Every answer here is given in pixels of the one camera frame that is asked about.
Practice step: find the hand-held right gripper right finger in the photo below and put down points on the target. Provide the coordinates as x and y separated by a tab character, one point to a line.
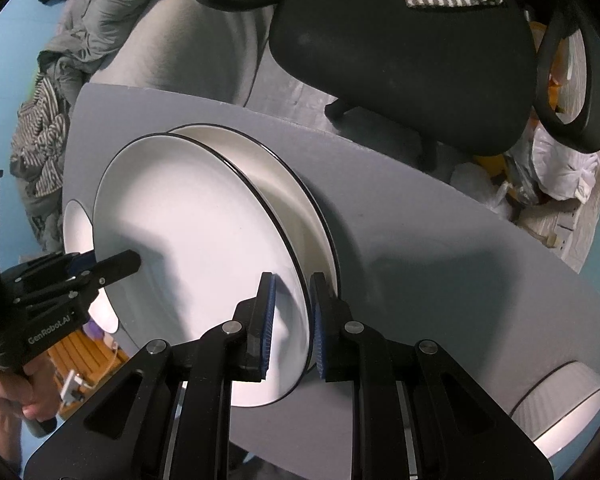
320	332

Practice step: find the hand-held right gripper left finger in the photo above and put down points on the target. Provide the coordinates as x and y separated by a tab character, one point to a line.
267	325

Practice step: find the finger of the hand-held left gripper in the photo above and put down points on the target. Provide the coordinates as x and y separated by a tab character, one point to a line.
117	266
84	260

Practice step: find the white ribbed bowl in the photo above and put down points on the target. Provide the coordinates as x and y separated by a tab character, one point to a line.
555	410

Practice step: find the person's left hand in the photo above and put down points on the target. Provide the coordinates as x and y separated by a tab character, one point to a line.
30	385

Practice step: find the wooden slat stool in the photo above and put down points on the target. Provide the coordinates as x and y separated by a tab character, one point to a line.
80	355

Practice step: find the white charger plug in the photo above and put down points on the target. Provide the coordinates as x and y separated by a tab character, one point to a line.
72	385

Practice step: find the striped grey garment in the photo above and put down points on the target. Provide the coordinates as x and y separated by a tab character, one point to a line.
45	135

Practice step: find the clear plastic bag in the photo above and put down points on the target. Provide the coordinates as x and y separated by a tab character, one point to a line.
472	185

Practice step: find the light grey bed sheet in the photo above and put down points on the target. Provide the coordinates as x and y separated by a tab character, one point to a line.
190	45

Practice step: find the grey duvet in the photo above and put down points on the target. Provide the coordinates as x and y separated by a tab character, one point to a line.
115	10

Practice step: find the white power strip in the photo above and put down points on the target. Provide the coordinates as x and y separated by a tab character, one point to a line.
557	240

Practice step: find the black office chair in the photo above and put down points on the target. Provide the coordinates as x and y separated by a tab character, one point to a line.
405	60

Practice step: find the white plastic bag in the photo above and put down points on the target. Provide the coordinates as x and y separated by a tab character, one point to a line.
565	165

